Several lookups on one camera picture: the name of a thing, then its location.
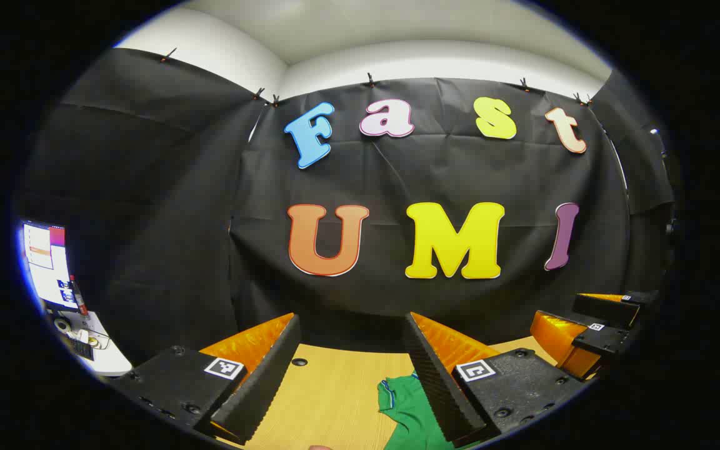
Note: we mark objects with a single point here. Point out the red marker pen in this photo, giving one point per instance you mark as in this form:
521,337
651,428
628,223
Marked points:
79,297

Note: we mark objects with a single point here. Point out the black backdrop cloth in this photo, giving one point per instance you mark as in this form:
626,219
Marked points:
397,169

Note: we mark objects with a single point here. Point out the computer monitor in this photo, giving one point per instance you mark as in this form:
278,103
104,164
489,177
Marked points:
47,262

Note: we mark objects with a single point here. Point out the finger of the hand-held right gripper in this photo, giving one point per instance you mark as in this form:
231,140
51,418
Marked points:
604,340
607,310

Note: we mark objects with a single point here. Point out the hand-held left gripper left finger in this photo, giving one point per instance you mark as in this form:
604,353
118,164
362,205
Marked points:
260,387

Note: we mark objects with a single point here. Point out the white tape roll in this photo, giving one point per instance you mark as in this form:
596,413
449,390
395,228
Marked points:
62,325

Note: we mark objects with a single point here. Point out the white side desk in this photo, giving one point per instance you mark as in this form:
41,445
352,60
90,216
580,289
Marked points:
110,361

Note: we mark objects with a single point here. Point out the row of backdrop clips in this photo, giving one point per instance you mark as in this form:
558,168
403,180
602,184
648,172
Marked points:
370,79

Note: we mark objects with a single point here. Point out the green T-shirt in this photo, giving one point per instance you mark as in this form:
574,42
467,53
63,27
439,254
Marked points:
410,412

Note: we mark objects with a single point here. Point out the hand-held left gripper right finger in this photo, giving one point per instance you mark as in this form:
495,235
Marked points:
438,387

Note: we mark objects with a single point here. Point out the dark metal stand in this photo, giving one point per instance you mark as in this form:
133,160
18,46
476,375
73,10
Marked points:
660,144

